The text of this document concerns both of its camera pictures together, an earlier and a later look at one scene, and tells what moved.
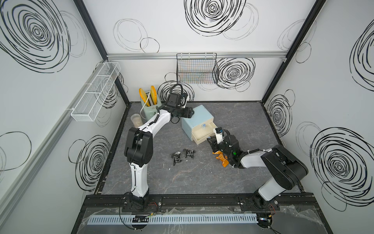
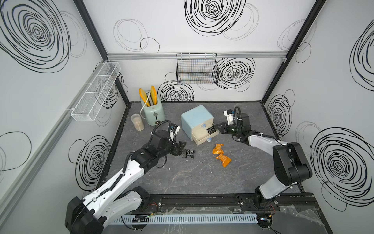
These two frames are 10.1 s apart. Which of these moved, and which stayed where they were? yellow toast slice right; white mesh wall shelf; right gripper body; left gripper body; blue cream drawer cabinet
Moved: left gripper body; right gripper body
Stayed: white mesh wall shelf; blue cream drawer cabinet; yellow toast slice right
